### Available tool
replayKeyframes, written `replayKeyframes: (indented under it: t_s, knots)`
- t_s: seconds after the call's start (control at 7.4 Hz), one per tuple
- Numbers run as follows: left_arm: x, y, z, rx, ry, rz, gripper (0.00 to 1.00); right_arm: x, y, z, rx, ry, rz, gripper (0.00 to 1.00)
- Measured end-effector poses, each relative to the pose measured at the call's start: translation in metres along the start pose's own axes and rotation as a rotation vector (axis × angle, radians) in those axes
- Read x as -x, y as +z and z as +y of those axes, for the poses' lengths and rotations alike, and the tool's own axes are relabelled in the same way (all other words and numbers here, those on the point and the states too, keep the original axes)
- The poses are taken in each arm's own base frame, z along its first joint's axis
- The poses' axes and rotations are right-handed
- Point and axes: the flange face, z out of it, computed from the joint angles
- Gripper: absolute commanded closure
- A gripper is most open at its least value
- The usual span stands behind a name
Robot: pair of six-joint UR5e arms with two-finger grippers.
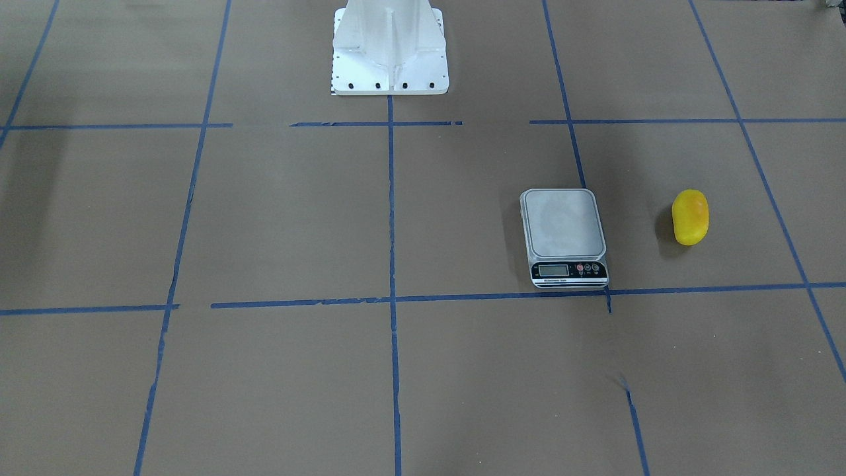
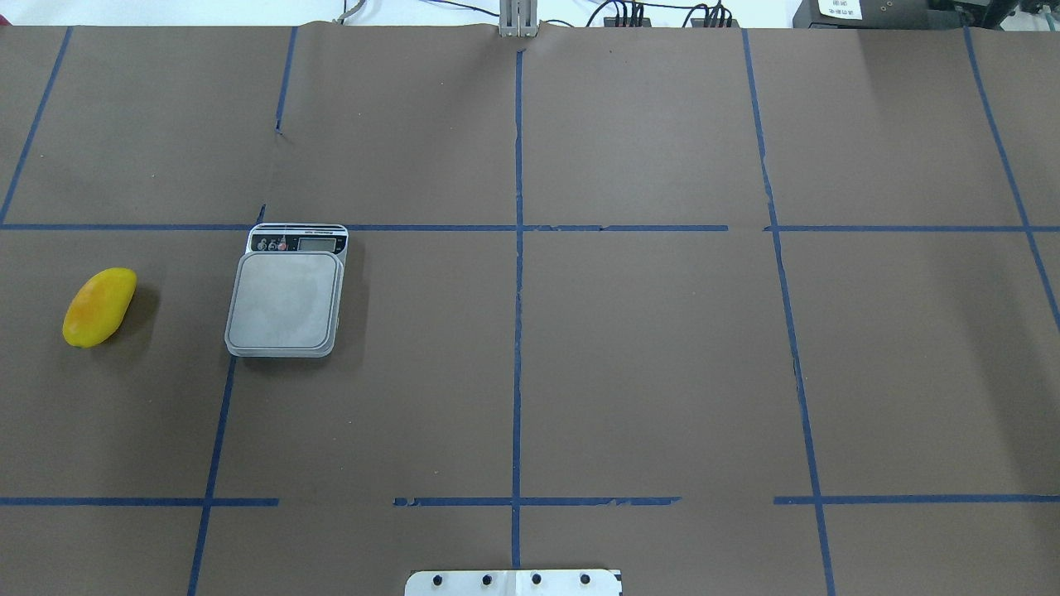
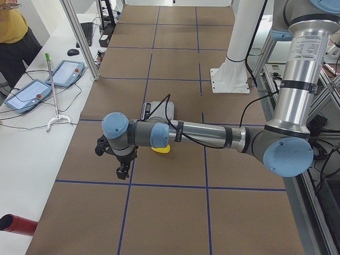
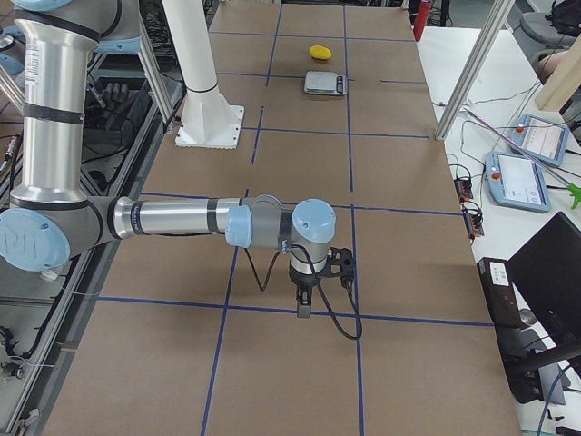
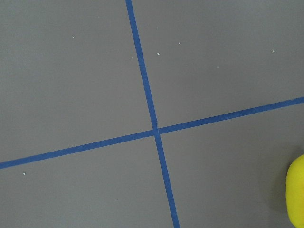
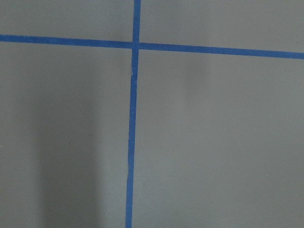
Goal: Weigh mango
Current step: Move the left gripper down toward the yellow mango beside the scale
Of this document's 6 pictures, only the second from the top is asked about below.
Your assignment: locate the black equipment box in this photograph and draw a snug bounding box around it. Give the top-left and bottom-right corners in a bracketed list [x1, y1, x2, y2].
[792, 1, 1021, 31]

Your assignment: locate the black power strip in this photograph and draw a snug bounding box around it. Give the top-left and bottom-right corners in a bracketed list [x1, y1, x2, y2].
[600, 1, 651, 29]
[682, 1, 739, 29]

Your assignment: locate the black cable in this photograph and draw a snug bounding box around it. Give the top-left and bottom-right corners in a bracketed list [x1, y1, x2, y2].
[421, 0, 501, 18]

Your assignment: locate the white metal base plate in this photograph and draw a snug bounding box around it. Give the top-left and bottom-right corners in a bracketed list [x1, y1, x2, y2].
[404, 569, 624, 595]

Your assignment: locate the black power strip left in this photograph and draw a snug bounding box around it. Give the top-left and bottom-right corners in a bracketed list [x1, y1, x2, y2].
[600, 1, 651, 29]

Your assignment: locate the black power strip right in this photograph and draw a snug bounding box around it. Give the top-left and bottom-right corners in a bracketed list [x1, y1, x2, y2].
[682, 1, 739, 29]

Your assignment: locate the yellow mango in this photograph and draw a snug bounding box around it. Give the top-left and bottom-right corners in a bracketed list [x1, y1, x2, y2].
[63, 267, 137, 348]

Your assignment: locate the grey aluminium profile post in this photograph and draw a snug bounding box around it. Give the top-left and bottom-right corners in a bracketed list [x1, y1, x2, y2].
[499, 0, 540, 38]

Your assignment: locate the silver digital kitchen scale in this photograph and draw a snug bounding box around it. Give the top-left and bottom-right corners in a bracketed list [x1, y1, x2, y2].
[224, 223, 349, 358]

